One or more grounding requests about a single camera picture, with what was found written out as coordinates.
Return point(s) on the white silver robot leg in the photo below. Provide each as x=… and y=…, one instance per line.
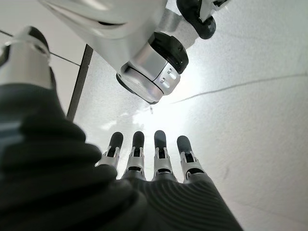
x=134, y=36

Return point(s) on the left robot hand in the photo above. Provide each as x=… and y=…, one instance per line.
x=72, y=187

